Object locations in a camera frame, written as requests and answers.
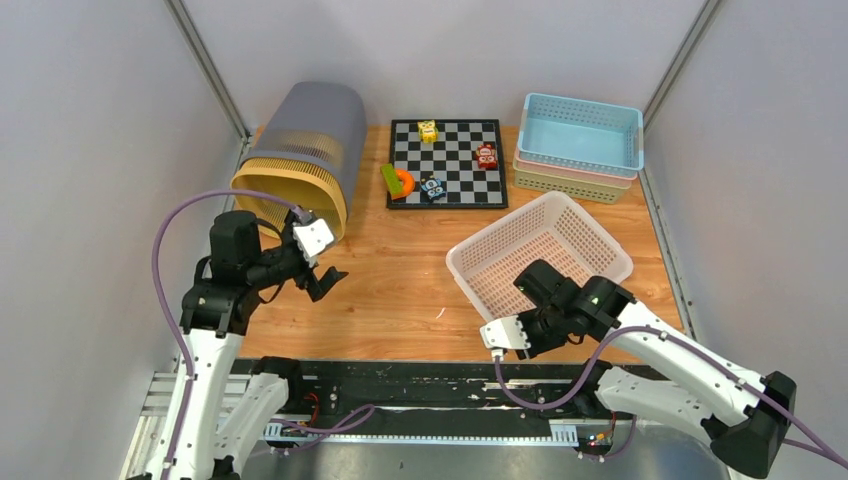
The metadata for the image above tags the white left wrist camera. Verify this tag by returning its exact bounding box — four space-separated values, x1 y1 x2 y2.
293 218 336 268

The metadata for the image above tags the grey and yellow laundry bin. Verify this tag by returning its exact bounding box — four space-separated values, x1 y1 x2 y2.
230 81 367 240

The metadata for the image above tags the yellow owl toy block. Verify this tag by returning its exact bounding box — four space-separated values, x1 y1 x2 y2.
417 120 439 144

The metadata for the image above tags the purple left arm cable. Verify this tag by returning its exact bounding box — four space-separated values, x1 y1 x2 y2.
151 189 313 480

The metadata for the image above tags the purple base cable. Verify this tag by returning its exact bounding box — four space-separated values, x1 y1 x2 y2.
268 404 378 458

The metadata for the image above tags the light blue plastic basket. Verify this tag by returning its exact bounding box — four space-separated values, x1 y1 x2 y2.
517 93 645 178

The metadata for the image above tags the orange arch toy block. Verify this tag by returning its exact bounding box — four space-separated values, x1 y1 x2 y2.
396 169 416 198

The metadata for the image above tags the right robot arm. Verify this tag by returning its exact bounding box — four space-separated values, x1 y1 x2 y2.
507 260 797 479

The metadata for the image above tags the right aluminium frame post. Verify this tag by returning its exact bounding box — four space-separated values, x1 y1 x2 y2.
644 0 725 132

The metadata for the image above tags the green plastic basket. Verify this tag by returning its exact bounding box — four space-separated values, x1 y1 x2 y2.
513 162 630 204

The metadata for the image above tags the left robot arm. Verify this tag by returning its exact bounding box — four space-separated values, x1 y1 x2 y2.
141 210 345 479

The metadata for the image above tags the left aluminium frame post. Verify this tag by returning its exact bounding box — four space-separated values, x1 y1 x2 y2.
164 0 252 145

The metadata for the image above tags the black metal base rail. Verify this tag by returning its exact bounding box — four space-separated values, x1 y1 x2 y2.
222 357 632 450

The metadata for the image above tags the black and white chessboard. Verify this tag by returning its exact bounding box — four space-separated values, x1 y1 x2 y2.
386 119 509 210

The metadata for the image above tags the red owl toy block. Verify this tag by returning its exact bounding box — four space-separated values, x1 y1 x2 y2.
474 143 499 170

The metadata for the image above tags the aluminium frame post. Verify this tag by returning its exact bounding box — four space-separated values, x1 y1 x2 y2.
644 0 725 132
164 0 252 145

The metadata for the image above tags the pink plastic basket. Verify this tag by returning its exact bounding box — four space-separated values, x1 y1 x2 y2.
514 151 636 189

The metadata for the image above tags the blue owl toy block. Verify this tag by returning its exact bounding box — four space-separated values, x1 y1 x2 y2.
420 175 447 203

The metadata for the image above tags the large white plastic basket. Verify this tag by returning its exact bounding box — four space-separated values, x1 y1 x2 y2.
446 192 634 322

